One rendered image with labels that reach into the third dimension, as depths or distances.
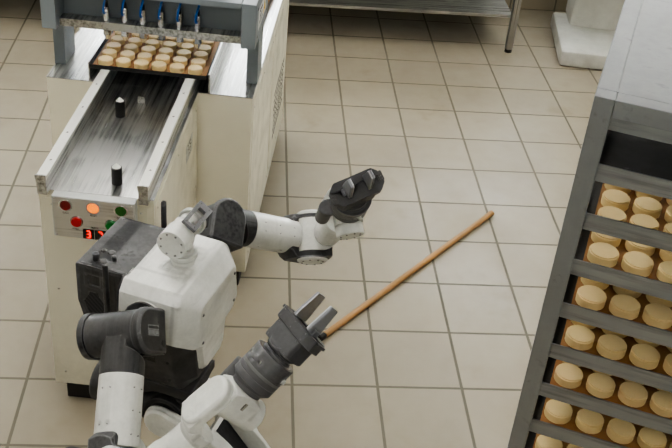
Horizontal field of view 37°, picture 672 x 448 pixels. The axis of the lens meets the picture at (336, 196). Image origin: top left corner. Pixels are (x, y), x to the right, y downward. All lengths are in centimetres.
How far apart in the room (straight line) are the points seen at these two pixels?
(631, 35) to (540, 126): 367
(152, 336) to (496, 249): 249
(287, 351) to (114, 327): 40
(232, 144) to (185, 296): 150
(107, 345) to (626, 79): 113
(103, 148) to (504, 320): 170
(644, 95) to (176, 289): 108
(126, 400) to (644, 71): 114
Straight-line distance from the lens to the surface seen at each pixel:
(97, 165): 310
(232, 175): 366
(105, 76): 348
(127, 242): 230
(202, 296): 218
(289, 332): 187
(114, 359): 206
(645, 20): 181
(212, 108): 353
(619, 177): 159
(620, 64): 162
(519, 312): 403
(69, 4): 359
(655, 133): 155
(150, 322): 209
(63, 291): 321
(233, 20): 347
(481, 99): 556
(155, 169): 296
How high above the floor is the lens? 245
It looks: 33 degrees down
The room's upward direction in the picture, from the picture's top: 6 degrees clockwise
